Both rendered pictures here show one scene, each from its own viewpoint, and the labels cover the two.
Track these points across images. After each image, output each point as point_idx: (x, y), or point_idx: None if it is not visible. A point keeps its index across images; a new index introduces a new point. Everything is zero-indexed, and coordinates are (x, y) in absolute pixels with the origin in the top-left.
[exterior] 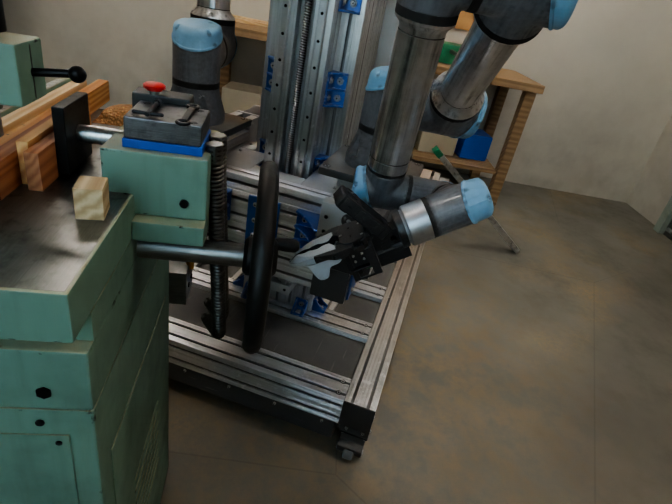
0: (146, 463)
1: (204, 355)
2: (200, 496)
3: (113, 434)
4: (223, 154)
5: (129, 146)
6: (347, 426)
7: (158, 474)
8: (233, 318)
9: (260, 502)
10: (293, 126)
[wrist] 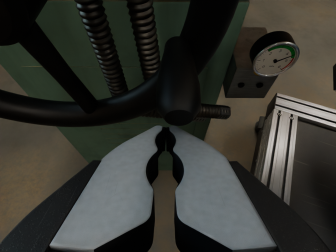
0: (129, 134)
1: (262, 166)
2: (174, 192)
3: (25, 60)
4: None
5: None
6: None
7: (164, 157)
8: (323, 187)
9: (171, 234)
10: None
